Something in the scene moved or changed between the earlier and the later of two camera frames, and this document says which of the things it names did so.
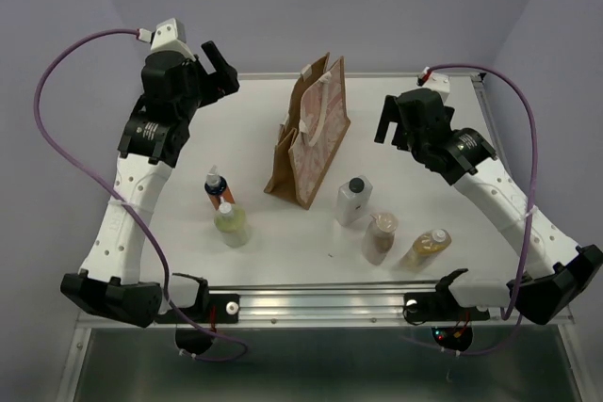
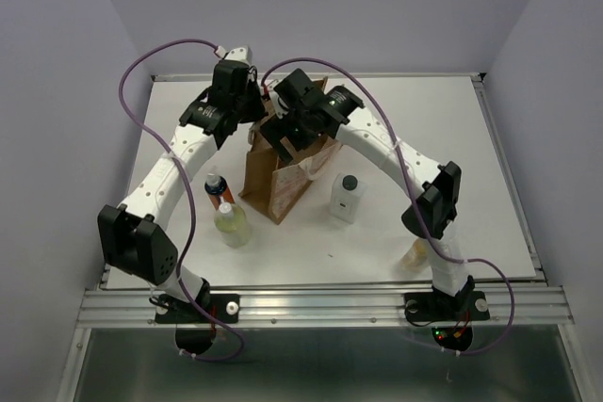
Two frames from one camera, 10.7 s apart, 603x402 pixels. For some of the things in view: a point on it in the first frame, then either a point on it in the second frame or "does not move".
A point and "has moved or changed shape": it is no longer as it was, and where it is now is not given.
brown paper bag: [312, 132] has moved or changed shape
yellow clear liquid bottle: [424, 249] does not move
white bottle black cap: [352, 201] has moved or changed shape
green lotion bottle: [231, 223] does not move
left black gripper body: [205, 88] → [249, 105]
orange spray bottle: [216, 187] does not move
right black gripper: [391, 112] → [296, 143]
